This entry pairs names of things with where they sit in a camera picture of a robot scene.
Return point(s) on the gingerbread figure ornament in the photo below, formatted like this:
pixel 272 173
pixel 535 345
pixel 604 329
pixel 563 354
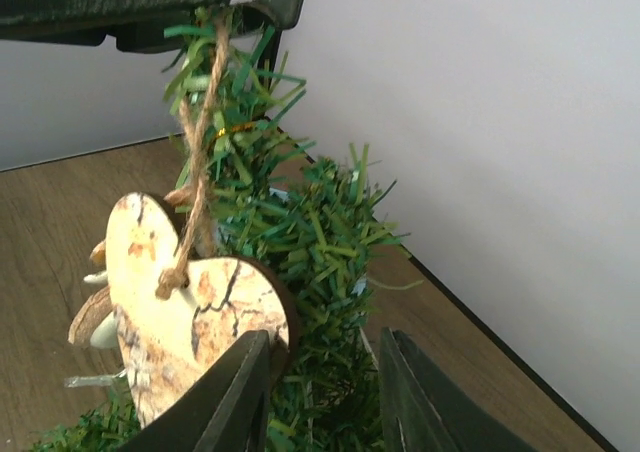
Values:
pixel 94 324

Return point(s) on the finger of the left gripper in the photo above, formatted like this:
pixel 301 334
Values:
pixel 137 25

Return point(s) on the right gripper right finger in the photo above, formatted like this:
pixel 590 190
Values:
pixel 423 410

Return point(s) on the brown heart ornament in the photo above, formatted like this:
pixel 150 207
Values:
pixel 177 305

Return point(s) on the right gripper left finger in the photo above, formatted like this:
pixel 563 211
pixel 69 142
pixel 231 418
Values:
pixel 225 410

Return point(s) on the small green christmas tree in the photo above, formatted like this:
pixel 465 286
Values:
pixel 317 237

